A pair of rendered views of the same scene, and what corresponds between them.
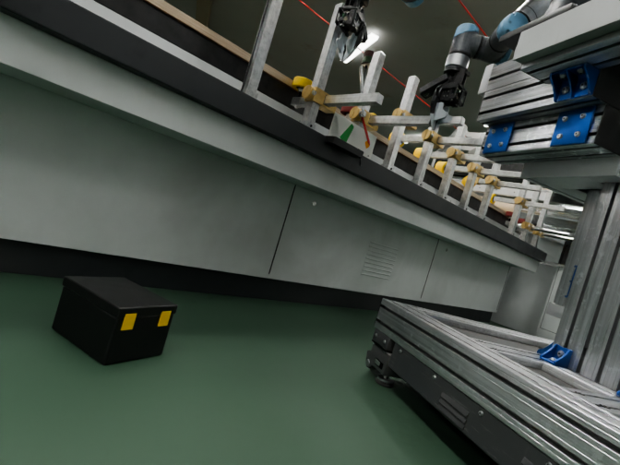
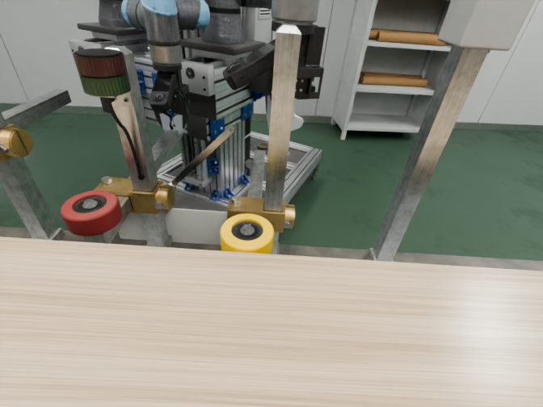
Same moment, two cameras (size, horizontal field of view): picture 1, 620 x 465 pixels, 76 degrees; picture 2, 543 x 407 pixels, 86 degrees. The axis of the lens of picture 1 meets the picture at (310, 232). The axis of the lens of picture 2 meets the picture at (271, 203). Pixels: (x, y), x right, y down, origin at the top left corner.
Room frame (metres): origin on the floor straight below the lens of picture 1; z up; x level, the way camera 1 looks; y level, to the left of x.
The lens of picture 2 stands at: (1.79, 0.43, 1.19)
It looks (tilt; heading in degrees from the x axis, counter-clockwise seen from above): 36 degrees down; 221
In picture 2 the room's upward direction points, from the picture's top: 5 degrees clockwise
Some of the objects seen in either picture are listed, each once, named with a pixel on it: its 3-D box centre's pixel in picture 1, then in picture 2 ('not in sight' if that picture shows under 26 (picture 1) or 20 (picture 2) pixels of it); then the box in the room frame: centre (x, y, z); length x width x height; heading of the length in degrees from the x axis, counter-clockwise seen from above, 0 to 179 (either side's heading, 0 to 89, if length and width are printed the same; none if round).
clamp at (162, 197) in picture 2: (363, 119); (136, 196); (1.62, -0.08, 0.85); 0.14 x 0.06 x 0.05; 133
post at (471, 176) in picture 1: (472, 173); not in sight; (2.29, -0.79, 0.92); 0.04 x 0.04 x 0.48; 43
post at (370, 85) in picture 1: (363, 110); (145, 185); (1.60, -0.06, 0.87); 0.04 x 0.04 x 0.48; 43
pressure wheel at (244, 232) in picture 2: (300, 93); (246, 253); (1.57, 0.19, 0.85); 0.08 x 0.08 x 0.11
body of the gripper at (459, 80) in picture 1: (451, 88); (170, 86); (1.38, -0.32, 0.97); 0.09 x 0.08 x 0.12; 43
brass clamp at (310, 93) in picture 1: (319, 99); (261, 214); (1.45, 0.10, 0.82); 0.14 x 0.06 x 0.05; 133
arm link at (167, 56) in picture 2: (457, 65); (165, 54); (1.39, -0.32, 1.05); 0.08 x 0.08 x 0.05
